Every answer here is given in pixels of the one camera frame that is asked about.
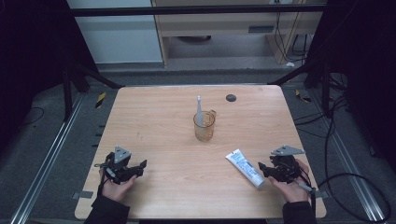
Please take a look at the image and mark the thin black floor cable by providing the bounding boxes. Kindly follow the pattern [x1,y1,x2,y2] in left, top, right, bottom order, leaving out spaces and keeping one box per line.
[18,106,45,128]

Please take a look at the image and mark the hand-held gripper cable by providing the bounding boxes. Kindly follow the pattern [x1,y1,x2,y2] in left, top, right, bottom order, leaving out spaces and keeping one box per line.
[93,161,117,197]
[295,174,318,217]

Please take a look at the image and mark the black horizontal metal bar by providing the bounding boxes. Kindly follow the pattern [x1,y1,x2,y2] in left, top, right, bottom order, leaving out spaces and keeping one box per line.
[68,3,328,17]

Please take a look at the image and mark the right hand-held gripper cable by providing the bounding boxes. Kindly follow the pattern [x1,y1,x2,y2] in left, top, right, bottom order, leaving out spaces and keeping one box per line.
[295,174,318,217]

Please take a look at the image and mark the black metal stand strut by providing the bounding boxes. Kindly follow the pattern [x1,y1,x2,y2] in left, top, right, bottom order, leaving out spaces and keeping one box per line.
[268,57,326,87]
[73,62,124,91]

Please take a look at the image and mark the left hand-held gripper cable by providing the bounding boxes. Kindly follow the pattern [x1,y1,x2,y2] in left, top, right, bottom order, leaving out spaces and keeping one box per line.
[93,161,117,197]

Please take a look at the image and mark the aluminium floor rail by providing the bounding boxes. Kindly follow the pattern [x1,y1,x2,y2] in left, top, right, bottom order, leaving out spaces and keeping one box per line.
[307,88,387,223]
[8,92,86,224]

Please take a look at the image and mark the light wooden desk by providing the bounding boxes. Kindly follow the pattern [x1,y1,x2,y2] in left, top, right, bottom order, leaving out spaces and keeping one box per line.
[150,0,326,68]

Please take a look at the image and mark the white cabinet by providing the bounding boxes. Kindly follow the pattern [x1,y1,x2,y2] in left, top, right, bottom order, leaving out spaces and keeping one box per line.
[65,0,164,65]

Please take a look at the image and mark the white electric toothbrush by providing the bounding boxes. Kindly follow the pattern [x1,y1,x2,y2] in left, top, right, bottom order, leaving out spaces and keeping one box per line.
[195,95,205,127]

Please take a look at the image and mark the black cables by desk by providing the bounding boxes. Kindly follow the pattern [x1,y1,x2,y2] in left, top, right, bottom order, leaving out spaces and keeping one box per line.
[274,11,312,64]

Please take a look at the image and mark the yellow black floor tape strip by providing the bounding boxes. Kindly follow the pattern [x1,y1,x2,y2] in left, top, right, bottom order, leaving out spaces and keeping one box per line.
[294,89,312,104]
[94,91,107,109]

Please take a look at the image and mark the person's left hand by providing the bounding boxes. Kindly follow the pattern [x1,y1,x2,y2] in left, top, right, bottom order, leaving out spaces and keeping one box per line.
[98,167,138,203]

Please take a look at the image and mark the amber transparent plastic cup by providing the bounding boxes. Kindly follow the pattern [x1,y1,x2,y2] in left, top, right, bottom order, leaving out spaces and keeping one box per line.
[192,109,218,143]

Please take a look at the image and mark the person's right hand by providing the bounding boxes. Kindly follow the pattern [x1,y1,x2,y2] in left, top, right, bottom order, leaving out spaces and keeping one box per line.
[268,159,311,204]

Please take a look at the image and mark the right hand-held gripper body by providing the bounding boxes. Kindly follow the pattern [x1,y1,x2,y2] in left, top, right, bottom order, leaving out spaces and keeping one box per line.
[268,145,305,185]

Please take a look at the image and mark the white blue toothpaste tube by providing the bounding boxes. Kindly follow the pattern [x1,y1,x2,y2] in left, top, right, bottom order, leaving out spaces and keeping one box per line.
[225,148,266,189]

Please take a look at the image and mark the grey tape piece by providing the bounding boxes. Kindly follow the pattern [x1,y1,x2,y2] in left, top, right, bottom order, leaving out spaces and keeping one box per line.
[72,190,94,200]

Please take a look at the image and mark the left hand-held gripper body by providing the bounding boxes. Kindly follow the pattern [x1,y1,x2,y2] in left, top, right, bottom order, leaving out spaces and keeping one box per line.
[93,146,140,185]

